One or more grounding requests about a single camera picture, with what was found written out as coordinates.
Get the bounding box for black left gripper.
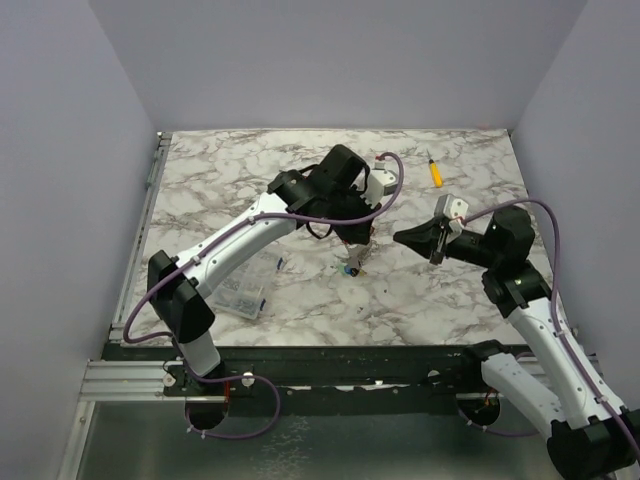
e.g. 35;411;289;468
325;185;382;246

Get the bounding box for grey key organizer red handle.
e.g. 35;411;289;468
345;242;372;270

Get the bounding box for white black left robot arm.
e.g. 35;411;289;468
147;145;395;395

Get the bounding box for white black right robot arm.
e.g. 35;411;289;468
393;200;639;479

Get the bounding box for yellow screwdriver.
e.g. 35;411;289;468
427;152;444;188

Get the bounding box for clear plastic screw organizer box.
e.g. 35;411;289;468
208;263;276;320

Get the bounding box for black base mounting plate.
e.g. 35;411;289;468
98;344;490;417

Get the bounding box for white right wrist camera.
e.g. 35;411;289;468
434;194;469;240

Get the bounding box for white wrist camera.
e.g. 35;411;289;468
434;194;469;240
361;160;398;208

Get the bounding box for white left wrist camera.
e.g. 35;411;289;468
361;160;398;208

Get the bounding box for aluminium left side rail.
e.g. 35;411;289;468
107;131;173;343

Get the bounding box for aluminium rail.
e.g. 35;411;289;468
107;131;173;343
82;353;609;401

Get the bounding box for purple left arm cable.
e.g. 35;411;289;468
122;152;405;441

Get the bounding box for aluminium front rail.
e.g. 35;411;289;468
82;353;609;401

